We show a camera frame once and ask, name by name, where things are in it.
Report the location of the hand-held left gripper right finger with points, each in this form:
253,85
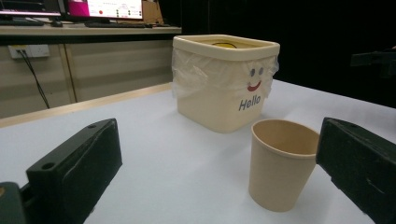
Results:
358,165

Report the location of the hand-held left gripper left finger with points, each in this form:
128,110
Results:
77,168

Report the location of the beige paper cup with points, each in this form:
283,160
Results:
278,168

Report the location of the cream smiley-face trash bin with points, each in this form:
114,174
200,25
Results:
218,90

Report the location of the black computer mouse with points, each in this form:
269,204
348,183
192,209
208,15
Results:
56,23

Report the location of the black keyboard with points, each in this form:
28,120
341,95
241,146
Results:
115,25

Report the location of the yellow object in bin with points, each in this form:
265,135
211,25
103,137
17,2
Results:
224,45

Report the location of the clear plastic bin liner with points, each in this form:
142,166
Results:
199,74

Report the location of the computer monitor with pink window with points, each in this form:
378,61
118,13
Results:
106,8

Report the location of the dark computer monitor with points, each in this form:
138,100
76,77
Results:
29,6

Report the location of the brown cardboard box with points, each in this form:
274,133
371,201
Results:
152,11

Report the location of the white wall power socket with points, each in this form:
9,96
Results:
29,50

